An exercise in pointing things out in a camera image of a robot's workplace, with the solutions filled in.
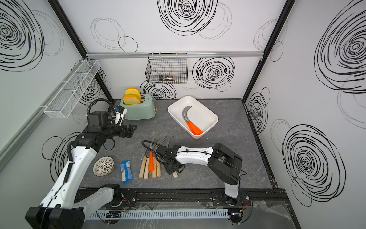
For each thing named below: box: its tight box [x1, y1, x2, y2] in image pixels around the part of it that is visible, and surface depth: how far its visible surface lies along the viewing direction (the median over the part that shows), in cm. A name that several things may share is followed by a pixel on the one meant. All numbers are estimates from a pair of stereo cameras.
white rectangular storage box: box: [167, 95, 219, 139], surface depth 111 cm
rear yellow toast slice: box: [124, 87, 142, 99], surface depth 98 cm
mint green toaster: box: [120, 93, 157, 121], surface depth 104 cm
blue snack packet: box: [119, 159, 134, 184], surface depth 84 cm
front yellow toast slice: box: [122, 94, 142, 105], surface depth 96 cm
